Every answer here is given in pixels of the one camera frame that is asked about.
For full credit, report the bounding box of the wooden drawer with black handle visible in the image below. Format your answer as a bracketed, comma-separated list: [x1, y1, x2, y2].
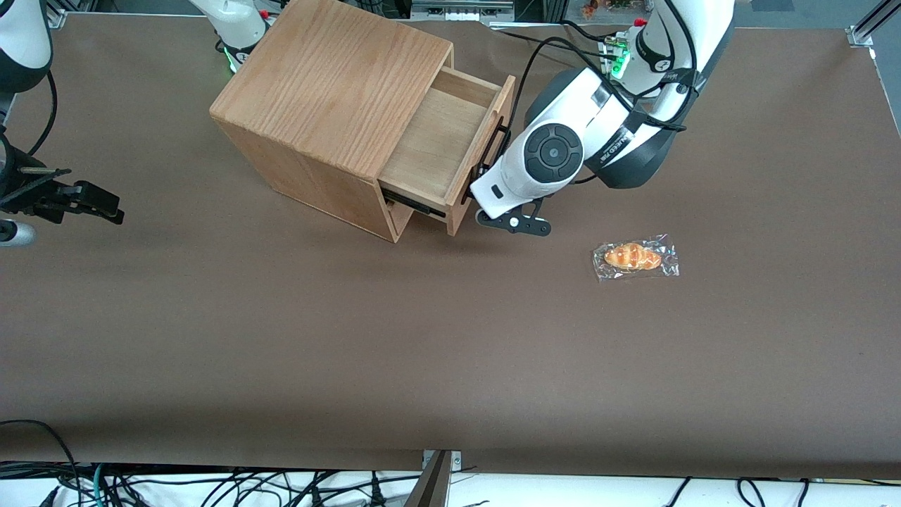
[379, 67, 517, 237]

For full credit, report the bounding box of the wooden drawer cabinet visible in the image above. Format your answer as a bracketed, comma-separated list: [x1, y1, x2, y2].
[209, 0, 455, 244]

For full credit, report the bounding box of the plastic wrapped bread roll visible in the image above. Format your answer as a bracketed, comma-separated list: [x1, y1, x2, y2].
[591, 234, 681, 284]

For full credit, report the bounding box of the table cover sheet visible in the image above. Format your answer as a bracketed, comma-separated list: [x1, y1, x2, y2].
[0, 13, 901, 480]

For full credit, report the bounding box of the black cable on table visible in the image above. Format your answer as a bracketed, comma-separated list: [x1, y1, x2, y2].
[489, 20, 613, 58]

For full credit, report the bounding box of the metal rack frame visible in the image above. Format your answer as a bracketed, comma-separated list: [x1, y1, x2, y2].
[410, 0, 518, 22]

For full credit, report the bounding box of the black floor cable loop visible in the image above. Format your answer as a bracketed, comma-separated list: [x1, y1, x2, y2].
[0, 420, 80, 507]

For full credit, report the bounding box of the metal table edge bracket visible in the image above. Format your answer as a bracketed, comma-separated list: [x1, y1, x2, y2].
[421, 449, 463, 471]

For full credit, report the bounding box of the brown camera post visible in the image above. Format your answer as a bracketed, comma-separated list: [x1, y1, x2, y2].
[403, 451, 453, 507]

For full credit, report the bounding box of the aluminium frame profile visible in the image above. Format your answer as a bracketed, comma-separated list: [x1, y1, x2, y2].
[847, 0, 901, 49]

